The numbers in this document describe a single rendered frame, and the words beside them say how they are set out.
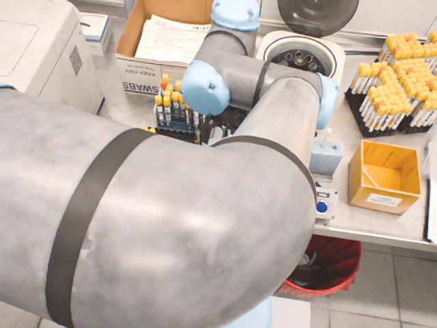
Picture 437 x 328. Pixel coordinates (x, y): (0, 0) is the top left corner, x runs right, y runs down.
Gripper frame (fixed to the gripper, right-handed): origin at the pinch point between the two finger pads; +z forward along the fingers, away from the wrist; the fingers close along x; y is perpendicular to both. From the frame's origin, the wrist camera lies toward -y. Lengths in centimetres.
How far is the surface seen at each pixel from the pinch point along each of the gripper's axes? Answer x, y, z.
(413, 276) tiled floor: 47, 79, 100
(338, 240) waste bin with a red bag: 26, 40, 65
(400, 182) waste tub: 20.7, 42.1, 11.3
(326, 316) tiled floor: 9, 52, 100
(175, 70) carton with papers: 12.8, -21.1, 0.7
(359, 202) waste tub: 8.5, 35.3, 10.0
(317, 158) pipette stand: 10.9, 21.9, 4.8
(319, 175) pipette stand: 11.3, 24.2, 11.4
